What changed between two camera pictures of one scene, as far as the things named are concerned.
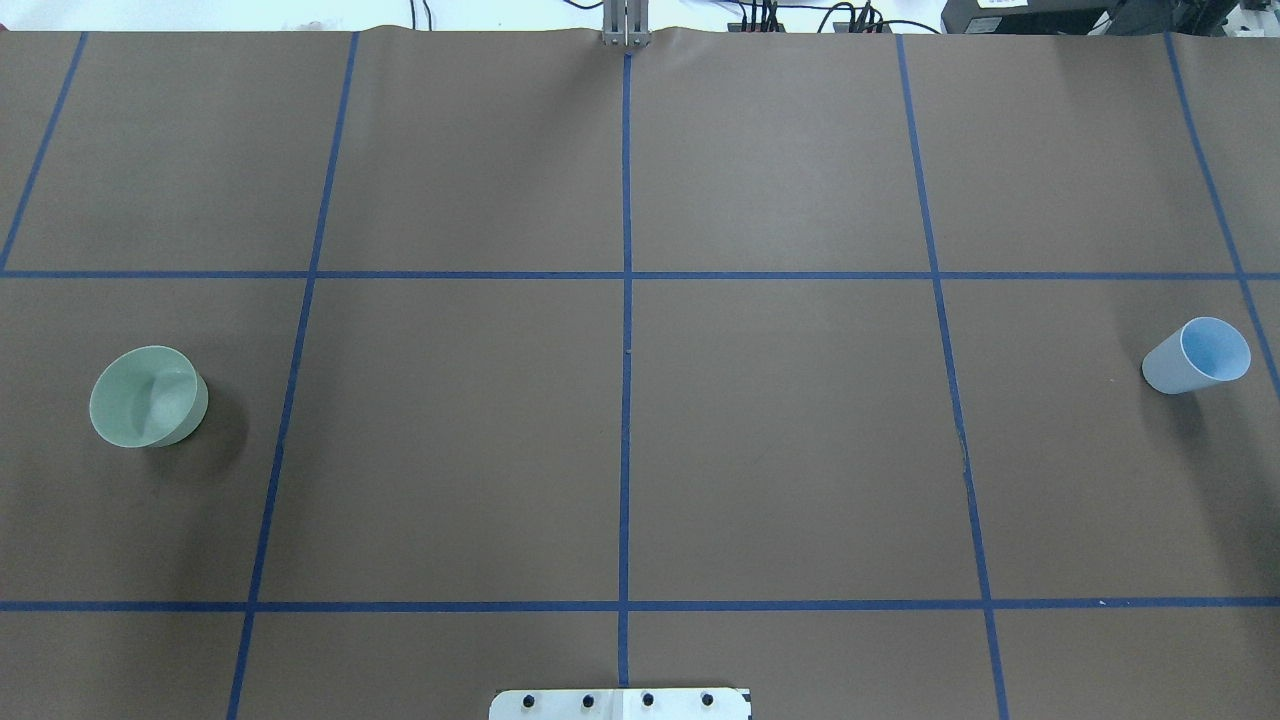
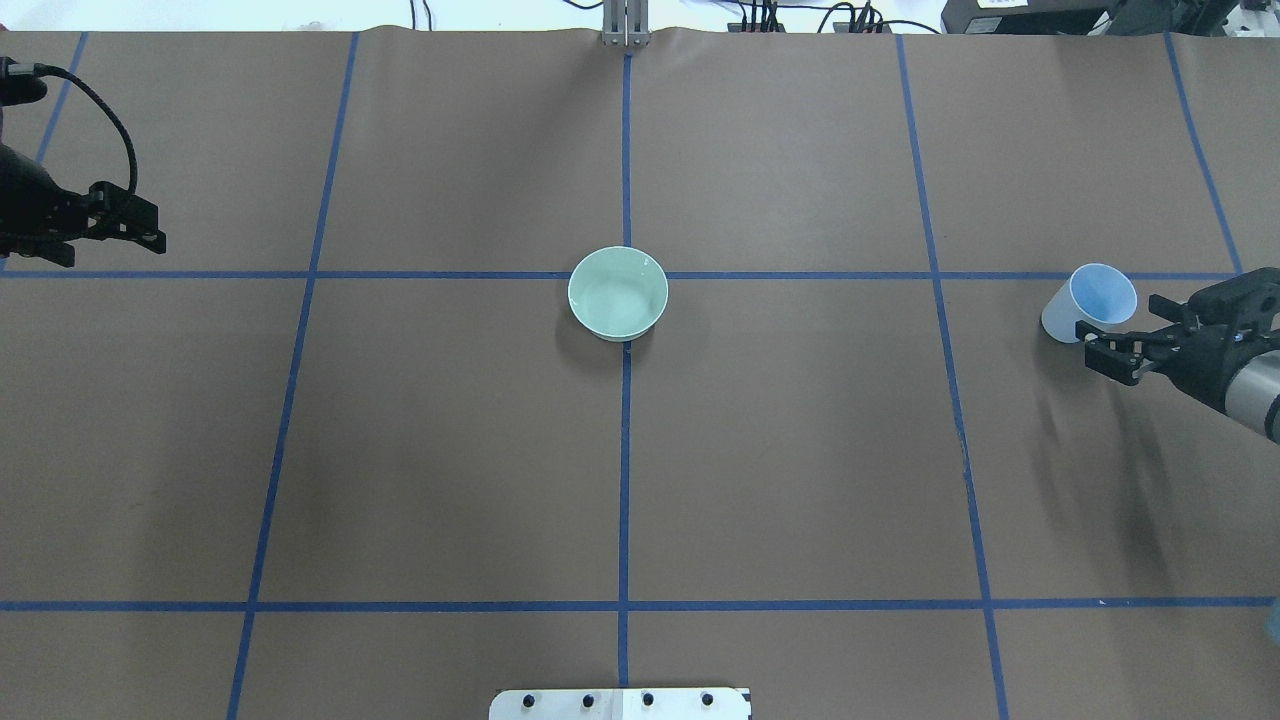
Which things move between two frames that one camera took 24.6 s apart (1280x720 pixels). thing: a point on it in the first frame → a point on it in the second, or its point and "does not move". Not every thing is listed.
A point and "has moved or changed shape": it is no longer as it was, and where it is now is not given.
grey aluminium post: x=625 y=23 does not move
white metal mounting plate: x=619 y=704 does not move
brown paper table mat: x=807 y=364 does not move
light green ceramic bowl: x=148 y=396 → x=618 y=293
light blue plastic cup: x=1203 y=352 has moved or changed shape
